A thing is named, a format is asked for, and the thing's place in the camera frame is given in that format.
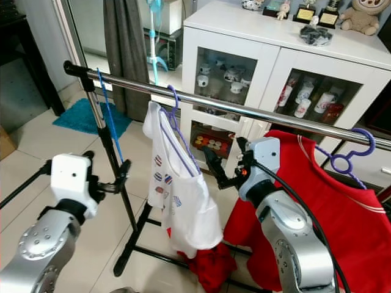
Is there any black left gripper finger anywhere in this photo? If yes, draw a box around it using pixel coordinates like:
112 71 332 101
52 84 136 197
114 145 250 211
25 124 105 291
115 160 133 192

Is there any red shirt with white trim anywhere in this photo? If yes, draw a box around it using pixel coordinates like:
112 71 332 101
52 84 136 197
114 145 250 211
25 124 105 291
223 129 391 292

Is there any thin blue hanger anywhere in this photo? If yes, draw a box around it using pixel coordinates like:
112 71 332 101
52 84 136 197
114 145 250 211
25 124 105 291
95 68 126 165

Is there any colourful jar set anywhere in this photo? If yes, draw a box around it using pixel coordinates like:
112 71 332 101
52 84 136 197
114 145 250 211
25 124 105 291
194 133 228 151

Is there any white printed t-shirt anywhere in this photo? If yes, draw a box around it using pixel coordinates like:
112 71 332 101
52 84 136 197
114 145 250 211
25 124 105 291
142 101 224 259

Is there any white red printed bottle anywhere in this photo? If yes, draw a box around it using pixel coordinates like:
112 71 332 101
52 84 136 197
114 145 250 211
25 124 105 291
279 84 294 109

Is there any teal floor mat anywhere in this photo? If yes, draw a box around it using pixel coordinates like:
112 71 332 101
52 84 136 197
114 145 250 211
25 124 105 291
52 98 135 141

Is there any spotted ceramic teapot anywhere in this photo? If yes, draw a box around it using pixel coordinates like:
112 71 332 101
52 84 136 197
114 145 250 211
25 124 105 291
222 65 246 84

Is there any white tumbler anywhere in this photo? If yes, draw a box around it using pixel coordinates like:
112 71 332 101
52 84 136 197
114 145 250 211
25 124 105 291
313 91 337 115

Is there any white glass-door cabinet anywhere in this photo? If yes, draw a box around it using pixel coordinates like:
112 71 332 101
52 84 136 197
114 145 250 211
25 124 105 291
178 0 391 190

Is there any brown cardboard box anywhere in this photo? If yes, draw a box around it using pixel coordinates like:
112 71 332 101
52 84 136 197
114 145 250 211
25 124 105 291
0 127 16 161

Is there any grey left robot leg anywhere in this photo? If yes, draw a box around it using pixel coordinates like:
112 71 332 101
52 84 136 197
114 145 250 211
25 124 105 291
109 286 142 293

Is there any crumpled red garment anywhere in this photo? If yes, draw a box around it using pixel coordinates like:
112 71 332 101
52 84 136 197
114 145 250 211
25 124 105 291
180 244 238 293

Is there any light blue pole stand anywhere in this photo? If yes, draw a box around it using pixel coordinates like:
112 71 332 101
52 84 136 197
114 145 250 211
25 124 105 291
145 0 169 86

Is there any grey curtain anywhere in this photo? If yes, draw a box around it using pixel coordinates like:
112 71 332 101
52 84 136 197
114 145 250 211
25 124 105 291
103 0 153 123

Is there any black bundled cloth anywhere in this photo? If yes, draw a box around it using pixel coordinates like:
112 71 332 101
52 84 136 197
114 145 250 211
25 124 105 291
299 23 335 47

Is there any spotted white ornament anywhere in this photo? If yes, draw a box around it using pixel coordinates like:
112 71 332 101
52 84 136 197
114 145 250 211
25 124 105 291
241 0 265 11

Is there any small doll figurine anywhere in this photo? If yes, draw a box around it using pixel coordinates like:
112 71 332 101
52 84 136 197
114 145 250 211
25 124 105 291
276 0 291 21

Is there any black gold trophy plaque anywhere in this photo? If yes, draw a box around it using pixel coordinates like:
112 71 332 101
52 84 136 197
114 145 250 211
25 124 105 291
316 5 341 30
292 3 317 25

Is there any black desk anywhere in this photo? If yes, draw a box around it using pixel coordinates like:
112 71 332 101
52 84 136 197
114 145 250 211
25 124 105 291
0 11 65 117

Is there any beige plush toy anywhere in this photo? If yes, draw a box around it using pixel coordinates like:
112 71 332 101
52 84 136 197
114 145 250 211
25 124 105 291
339 0 382 36

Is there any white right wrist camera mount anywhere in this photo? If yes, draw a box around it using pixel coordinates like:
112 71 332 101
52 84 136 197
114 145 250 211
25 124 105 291
238 137 281 202

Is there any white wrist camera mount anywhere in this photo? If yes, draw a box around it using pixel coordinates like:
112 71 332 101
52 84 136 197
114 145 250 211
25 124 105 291
50 154 98 219
238 137 281 202

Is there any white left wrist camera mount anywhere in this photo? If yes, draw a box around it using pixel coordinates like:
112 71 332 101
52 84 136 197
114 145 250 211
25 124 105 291
50 154 98 219

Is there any chrome clothes rail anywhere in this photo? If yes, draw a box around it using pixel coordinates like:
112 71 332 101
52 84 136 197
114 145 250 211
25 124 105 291
86 68 391 152

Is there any black clothes rack frame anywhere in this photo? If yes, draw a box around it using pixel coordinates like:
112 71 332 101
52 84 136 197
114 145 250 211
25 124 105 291
62 60 263 293

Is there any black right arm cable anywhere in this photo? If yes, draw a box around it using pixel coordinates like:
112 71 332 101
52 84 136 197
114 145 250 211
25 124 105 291
254 160 352 293

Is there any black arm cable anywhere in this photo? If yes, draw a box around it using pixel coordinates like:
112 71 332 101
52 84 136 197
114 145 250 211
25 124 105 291
0 160 53 209
254 160 352 293

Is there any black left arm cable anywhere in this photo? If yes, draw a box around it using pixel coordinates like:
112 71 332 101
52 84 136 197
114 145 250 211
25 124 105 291
0 160 53 209

